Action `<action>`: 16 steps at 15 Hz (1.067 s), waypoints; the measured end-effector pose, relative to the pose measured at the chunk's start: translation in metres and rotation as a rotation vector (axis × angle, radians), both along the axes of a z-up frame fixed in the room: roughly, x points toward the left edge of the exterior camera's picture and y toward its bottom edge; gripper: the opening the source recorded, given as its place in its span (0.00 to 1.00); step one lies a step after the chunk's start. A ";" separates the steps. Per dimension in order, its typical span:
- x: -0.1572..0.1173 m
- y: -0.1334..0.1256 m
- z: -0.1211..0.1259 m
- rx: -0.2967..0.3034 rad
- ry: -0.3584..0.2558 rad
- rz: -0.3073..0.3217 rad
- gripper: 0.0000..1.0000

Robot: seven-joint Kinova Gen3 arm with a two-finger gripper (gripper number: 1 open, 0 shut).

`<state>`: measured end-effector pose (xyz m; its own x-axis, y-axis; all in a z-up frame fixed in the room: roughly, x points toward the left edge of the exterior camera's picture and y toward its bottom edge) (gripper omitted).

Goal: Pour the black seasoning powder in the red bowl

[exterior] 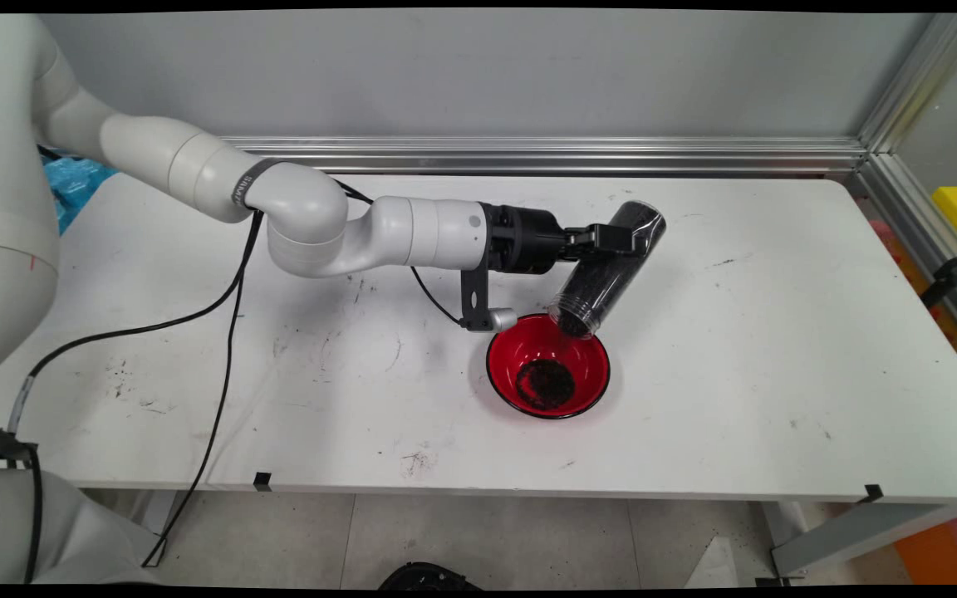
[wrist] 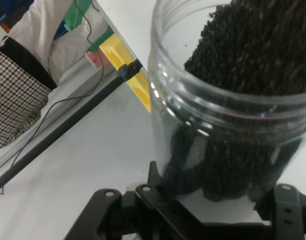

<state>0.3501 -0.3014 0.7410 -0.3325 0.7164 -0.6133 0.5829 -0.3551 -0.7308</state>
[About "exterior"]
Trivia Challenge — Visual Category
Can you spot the orange box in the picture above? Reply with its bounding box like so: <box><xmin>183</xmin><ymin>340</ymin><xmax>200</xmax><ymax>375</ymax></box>
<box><xmin>894</xmin><ymin>507</ymin><xmax>957</xmax><ymax>584</ymax></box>

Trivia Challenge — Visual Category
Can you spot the black strap on robot base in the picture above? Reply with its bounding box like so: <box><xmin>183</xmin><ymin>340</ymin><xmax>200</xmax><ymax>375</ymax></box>
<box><xmin>0</xmin><ymin>415</ymin><xmax>44</xmax><ymax>582</ymax></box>

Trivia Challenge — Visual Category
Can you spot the thin black cable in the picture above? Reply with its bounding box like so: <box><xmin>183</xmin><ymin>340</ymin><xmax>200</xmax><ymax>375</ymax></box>
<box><xmin>140</xmin><ymin>212</ymin><xmax>267</xmax><ymax>570</ymax></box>

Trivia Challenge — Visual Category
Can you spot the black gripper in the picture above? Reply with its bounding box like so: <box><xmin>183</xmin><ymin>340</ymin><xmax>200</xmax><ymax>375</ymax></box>
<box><xmin>481</xmin><ymin>202</ymin><xmax>650</xmax><ymax>275</ymax></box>

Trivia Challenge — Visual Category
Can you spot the pink red packaging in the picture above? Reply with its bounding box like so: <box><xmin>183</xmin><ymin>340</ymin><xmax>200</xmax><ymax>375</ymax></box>
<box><xmin>867</xmin><ymin>218</ymin><xmax>957</xmax><ymax>391</ymax></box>

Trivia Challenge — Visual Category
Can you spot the black granules heap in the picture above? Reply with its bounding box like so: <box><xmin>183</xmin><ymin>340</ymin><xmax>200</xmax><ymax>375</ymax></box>
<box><xmin>514</xmin><ymin>357</ymin><xmax>577</xmax><ymax>412</ymax></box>

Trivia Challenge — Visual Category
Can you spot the short aluminium frame rail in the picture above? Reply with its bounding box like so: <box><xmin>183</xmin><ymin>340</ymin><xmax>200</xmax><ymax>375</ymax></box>
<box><xmin>852</xmin><ymin>154</ymin><xmax>957</xmax><ymax>358</ymax></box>

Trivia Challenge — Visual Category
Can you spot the black clamp stand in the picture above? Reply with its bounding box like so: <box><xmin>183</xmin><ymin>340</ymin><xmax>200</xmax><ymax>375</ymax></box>
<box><xmin>920</xmin><ymin>238</ymin><xmax>957</xmax><ymax>310</ymax></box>

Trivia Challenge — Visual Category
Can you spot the wide grey table leg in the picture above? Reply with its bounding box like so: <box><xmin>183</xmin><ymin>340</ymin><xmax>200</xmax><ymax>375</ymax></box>
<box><xmin>765</xmin><ymin>501</ymin><xmax>957</xmax><ymax>580</ymax></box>

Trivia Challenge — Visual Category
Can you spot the long aluminium frame rail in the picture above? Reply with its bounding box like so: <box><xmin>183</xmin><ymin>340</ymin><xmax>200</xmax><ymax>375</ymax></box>
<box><xmin>221</xmin><ymin>133</ymin><xmax>870</xmax><ymax>177</ymax></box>

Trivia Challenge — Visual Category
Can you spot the clear jar of black granules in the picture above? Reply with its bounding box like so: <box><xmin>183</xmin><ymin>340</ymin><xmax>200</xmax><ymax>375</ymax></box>
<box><xmin>547</xmin><ymin>199</ymin><xmax>667</xmax><ymax>338</ymax></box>

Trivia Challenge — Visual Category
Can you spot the blue bottle pack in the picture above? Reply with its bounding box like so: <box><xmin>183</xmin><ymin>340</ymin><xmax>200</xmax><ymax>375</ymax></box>
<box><xmin>42</xmin><ymin>154</ymin><xmax>118</xmax><ymax>238</ymax></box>

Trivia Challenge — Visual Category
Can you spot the slim grey table leg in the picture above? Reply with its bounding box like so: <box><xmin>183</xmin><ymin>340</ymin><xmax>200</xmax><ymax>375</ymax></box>
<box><xmin>131</xmin><ymin>490</ymin><xmax>179</xmax><ymax>568</ymax></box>

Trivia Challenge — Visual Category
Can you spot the silver wrist camera, black bracket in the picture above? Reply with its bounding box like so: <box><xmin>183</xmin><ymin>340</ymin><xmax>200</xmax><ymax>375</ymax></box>
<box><xmin>459</xmin><ymin>249</ymin><xmax>519</xmax><ymax>333</ymax></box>

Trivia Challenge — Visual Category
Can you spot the black camera cable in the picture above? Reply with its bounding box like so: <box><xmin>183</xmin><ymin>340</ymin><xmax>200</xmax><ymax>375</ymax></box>
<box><xmin>333</xmin><ymin>179</ymin><xmax>467</xmax><ymax>326</ymax></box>

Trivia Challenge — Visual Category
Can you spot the red bowl with black rim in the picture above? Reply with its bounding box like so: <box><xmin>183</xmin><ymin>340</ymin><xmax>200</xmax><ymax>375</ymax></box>
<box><xmin>486</xmin><ymin>313</ymin><xmax>611</xmax><ymax>420</ymax></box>

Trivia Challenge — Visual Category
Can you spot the thick black cable, grey label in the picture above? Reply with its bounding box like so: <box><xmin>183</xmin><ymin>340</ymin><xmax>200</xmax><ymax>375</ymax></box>
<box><xmin>5</xmin><ymin>208</ymin><xmax>267</xmax><ymax>441</ymax></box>

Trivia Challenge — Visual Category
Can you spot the black round floor object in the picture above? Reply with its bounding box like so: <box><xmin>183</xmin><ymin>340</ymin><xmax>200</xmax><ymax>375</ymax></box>
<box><xmin>377</xmin><ymin>561</ymin><xmax>486</xmax><ymax>591</ymax></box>

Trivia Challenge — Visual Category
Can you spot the upright aluminium frame post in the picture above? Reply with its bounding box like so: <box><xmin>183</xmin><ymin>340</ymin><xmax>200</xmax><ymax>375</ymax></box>
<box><xmin>858</xmin><ymin>12</ymin><xmax>957</xmax><ymax>154</ymax></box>

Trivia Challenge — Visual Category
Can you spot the black strap on forearm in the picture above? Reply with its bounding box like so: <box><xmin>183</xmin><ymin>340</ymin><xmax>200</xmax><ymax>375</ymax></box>
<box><xmin>229</xmin><ymin>158</ymin><xmax>280</xmax><ymax>208</ymax></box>

